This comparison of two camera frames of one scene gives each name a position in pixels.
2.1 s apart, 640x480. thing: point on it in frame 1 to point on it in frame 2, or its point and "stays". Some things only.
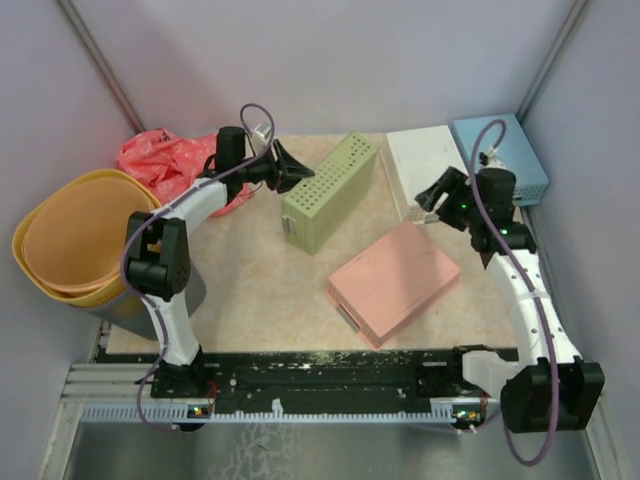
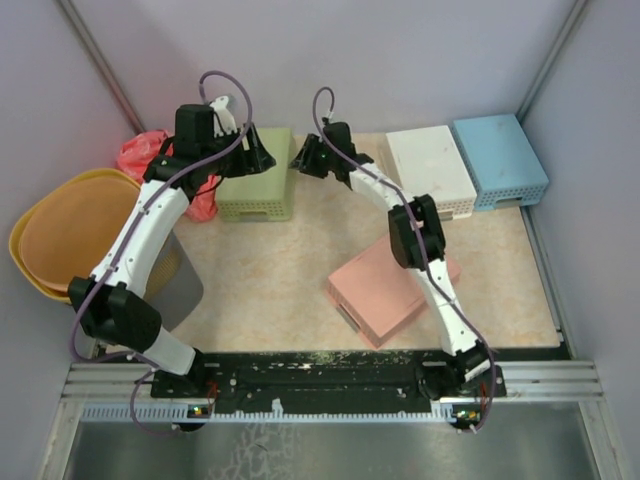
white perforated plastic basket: x=413 y=161 stays
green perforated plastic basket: x=314 y=200 to x=261 y=196
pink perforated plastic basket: x=390 y=282 stays
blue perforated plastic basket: x=517 y=151 stays
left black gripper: x=293 y=167 to x=253 y=160
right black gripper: x=449 y=183 to x=305 y=159
